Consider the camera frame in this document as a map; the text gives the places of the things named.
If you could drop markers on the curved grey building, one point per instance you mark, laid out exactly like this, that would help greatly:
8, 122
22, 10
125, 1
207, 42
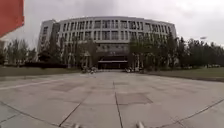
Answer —
110, 33

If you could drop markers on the grey paved plaza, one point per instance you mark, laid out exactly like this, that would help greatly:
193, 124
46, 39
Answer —
113, 96

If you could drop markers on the robot's own part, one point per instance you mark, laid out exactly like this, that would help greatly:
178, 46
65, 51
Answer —
76, 126
140, 125

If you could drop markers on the row of trees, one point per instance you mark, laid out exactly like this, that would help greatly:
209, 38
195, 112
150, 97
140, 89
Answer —
186, 53
40, 53

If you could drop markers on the grass lawn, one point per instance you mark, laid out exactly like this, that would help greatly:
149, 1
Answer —
196, 73
30, 71

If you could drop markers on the red banner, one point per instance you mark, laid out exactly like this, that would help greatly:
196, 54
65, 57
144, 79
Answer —
9, 15

